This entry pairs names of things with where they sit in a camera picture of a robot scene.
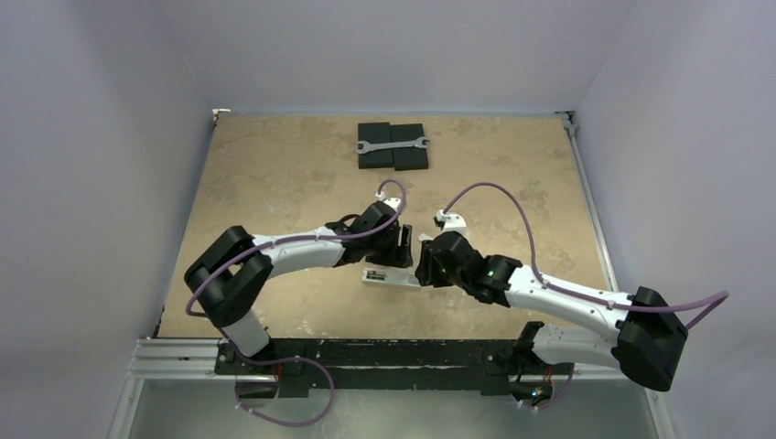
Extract right aluminium frame rail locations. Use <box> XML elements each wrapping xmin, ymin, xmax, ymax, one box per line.
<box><xmin>555</xmin><ymin>111</ymin><xmax>677</xmax><ymax>438</ymax></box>

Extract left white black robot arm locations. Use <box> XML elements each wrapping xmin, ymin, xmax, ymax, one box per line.
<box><xmin>183</xmin><ymin>198</ymin><xmax>413</xmax><ymax>374</ymax></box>

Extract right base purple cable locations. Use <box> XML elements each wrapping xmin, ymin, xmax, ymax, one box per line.
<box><xmin>516</xmin><ymin>363</ymin><xmax>575</xmax><ymax>413</ymax></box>

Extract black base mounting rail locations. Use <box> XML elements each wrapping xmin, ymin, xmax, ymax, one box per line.
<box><xmin>214</xmin><ymin>338</ymin><xmax>570</xmax><ymax>405</ymax></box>

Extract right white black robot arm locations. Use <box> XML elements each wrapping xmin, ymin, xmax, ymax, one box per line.
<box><xmin>415</xmin><ymin>231</ymin><xmax>688</xmax><ymax>391</ymax></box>

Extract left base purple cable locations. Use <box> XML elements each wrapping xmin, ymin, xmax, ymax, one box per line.
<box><xmin>224</xmin><ymin>338</ymin><xmax>336</xmax><ymax>428</ymax></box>

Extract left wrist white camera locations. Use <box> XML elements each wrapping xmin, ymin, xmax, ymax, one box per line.
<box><xmin>375</xmin><ymin>191</ymin><xmax>404</xmax><ymax>213</ymax></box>

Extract silver open-end wrench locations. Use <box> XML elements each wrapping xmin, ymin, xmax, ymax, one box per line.
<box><xmin>355</xmin><ymin>136</ymin><xmax>430</xmax><ymax>155</ymax></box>

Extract right black foam block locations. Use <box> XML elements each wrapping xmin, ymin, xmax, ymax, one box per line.
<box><xmin>391</xmin><ymin>123</ymin><xmax>429</xmax><ymax>171</ymax></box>

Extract black foam block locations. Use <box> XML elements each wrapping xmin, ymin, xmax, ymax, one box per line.
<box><xmin>357</xmin><ymin>122</ymin><xmax>394</xmax><ymax>170</ymax></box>
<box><xmin>391</xmin><ymin>123</ymin><xmax>429</xmax><ymax>171</ymax></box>

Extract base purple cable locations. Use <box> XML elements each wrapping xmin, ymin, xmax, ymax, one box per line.
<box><xmin>516</xmin><ymin>363</ymin><xmax>575</xmax><ymax>413</ymax></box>
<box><xmin>224</xmin><ymin>338</ymin><xmax>336</xmax><ymax>428</ymax></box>

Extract white remote control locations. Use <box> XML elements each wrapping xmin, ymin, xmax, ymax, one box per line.
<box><xmin>361</xmin><ymin>267</ymin><xmax>420</xmax><ymax>288</ymax></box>

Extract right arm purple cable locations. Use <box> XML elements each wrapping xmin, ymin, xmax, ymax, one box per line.
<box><xmin>442</xmin><ymin>181</ymin><xmax>730</xmax><ymax>332</ymax></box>

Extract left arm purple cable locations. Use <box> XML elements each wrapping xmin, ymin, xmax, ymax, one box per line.
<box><xmin>184</xmin><ymin>178</ymin><xmax>408</xmax><ymax>318</ymax></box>

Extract left black foam block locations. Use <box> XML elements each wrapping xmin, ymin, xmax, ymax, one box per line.
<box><xmin>357</xmin><ymin>122</ymin><xmax>394</xmax><ymax>170</ymax></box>

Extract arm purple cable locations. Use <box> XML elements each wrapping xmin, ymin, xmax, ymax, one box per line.
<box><xmin>184</xmin><ymin>178</ymin><xmax>408</xmax><ymax>318</ymax></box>
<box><xmin>442</xmin><ymin>181</ymin><xmax>730</xmax><ymax>332</ymax></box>

